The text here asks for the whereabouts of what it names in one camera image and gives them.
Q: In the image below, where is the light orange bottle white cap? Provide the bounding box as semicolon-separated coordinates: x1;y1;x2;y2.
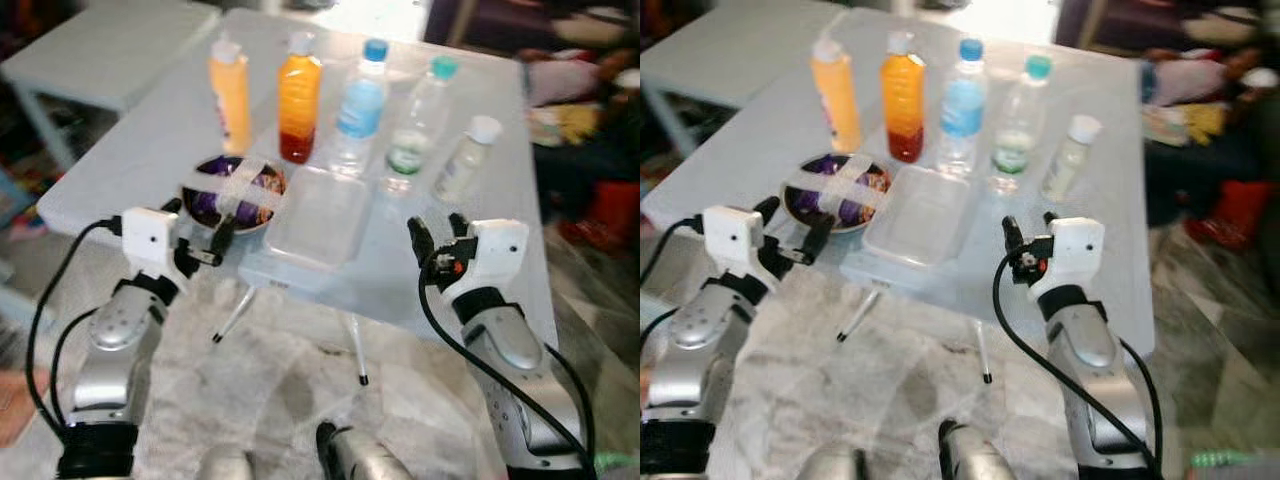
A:
810;38;861;153
208;38;253;156

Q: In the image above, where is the grey right robot leg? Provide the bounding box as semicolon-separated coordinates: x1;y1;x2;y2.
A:
317;422;416;480
938;420;1021;480

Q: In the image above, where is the orange red juice bottle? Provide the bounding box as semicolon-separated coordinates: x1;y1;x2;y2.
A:
277;30;323;164
880;30;926;163

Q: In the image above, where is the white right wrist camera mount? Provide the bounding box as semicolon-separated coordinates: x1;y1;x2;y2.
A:
1040;217;1106;301
468;220;529;296

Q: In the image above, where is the clear plastic food container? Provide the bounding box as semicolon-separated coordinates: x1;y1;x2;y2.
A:
862;165;971;266
265;165;373;269

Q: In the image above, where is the red box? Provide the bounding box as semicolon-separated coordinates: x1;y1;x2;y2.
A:
1185;180;1280;251
590;180;641;251

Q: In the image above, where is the clear bottle teal cap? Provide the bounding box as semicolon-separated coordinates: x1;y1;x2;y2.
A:
990;55;1053;193
385;55;459;191

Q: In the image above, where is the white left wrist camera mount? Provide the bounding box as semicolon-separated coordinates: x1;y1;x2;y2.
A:
703;205;766;276
122;207;179;278

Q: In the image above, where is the grey left robot leg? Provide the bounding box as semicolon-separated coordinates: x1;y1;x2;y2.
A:
198;445;256;480
800;445;866;480

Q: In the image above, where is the grey robot leg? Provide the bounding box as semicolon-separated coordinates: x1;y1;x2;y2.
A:
198;445;256;480
317;422;416;480
800;445;866;480
938;420;1021;480

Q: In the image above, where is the purple bowl with taped lid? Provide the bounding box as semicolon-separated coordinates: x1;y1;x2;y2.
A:
783;153;893;233
182;155;288;234

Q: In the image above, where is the small pale bottle white cap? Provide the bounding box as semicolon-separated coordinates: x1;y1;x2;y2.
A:
435;115;503;201
1040;113;1103;201

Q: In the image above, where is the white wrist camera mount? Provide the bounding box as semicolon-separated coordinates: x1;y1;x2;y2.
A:
1040;217;1106;301
703;205;766;276
122;207;179;278
468;220;529;296

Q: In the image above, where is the grey low bench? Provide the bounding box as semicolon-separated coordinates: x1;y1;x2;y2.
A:
0;0;223;171
640;0;846;151

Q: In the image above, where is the water bottle blue label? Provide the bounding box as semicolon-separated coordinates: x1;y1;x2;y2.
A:
330;38;389;176
935;38;989;176

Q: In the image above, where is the white folding table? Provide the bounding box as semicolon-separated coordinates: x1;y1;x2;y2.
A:
38;8;561;388
640;8;1161;386

